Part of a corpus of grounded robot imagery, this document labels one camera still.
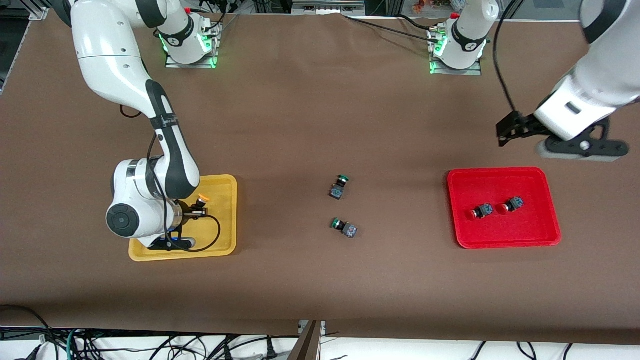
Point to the aluminium rail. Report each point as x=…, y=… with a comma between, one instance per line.
x=327, y=7

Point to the red plastic tray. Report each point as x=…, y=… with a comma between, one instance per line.
x=500, y=235

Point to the brown table support beam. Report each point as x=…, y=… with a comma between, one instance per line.
x=307, y=345

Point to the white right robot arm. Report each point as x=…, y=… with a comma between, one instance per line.
x=110, y=55

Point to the aluminium frame corner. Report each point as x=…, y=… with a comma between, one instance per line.
x=39, y=14

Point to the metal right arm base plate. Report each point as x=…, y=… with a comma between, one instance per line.
x=192, y=65

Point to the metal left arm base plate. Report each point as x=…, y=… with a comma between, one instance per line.
x=455, y=71

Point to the orange patterned object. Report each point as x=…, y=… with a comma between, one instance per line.
x=425, y=5

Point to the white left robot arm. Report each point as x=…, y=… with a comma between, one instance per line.
x=470, y=30

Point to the black power plug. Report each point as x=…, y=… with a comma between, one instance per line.
x=271, y=351

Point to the yellow plastic tray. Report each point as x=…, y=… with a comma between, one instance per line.
x=220, y=200

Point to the silver table bracket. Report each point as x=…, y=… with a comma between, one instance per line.
x=302, y=327

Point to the green push button blue body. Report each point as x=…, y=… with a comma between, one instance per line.
x=350, y=230
x=338, y=190

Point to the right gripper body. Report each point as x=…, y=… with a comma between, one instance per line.
x=186, y=212

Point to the red push button blue body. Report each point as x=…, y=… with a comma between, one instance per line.
x=484, y=210
x=514, y=204

